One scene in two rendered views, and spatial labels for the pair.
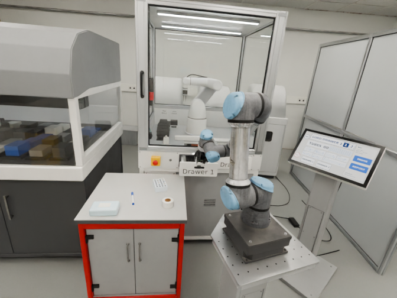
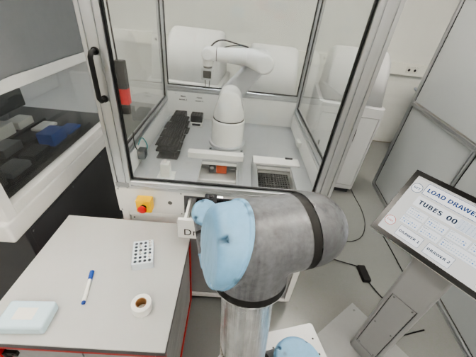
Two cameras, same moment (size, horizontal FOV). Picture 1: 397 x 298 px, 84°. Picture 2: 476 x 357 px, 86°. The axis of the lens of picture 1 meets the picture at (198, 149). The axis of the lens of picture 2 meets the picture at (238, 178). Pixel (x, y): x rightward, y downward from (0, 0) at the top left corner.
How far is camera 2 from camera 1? 0.75 m
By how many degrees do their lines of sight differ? 16
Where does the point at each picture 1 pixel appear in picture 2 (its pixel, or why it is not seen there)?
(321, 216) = (411, 316)
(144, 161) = (127, 202)
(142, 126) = (115, 150)
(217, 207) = not seen: hidden behind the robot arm
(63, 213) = (10, 270)
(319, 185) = (420, 275)
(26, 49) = not seen: outside the picture
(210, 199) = not seen: hidden behind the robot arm
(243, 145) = (247, 340)
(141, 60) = (88, 24)
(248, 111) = (264, 281)
